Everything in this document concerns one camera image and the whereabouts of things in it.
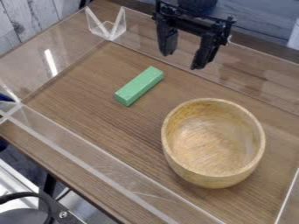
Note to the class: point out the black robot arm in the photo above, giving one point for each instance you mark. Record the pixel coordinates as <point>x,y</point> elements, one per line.
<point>190,16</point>

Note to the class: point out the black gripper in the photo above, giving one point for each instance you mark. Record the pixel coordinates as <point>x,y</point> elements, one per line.
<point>190,16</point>

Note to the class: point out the light wooden bowl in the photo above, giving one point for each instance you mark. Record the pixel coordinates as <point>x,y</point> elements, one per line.
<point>214,142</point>

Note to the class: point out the black table leg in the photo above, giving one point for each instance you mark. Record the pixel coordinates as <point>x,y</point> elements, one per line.
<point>49,184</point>

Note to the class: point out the blue object at left edge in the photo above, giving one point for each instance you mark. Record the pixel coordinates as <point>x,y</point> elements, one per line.
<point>5,98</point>

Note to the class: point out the clear acrylic corner bracket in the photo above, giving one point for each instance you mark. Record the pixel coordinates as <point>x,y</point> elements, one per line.
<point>108,30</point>

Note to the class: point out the green rectangular block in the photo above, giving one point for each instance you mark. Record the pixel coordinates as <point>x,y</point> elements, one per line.
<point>139,85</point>

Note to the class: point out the black metal bracket with screw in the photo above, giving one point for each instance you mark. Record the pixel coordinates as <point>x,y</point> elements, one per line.
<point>60,214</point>

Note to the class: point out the clear acrylic tray wall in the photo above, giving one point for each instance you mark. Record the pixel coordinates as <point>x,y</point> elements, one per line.
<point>102,147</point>

